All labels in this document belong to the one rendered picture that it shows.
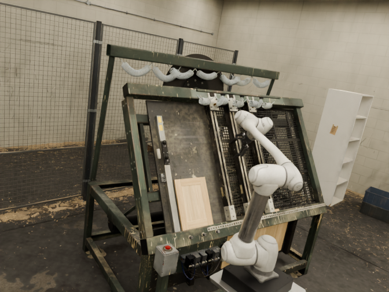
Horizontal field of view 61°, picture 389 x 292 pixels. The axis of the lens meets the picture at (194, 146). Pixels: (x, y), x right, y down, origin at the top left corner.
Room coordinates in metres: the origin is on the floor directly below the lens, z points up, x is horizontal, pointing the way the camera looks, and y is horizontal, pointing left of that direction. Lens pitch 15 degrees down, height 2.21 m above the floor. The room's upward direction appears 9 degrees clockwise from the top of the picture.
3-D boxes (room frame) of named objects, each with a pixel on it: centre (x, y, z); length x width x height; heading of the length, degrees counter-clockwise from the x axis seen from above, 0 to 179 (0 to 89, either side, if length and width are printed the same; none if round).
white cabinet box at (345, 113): (6.06, -2.60, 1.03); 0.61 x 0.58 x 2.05; 137
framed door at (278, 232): (3.16, -0.81, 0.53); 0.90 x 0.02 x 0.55; 127
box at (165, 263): (2.01, 0.07, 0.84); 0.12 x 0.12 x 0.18; 37
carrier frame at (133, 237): (3.32, -0.25, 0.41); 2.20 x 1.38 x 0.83; 127
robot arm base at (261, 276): (2.06, -0.62, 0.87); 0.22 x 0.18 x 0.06; 126
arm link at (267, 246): (2.04, -0.59, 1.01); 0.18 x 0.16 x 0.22; 107
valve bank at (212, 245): (2.33, -0.24, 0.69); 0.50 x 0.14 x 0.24; 127
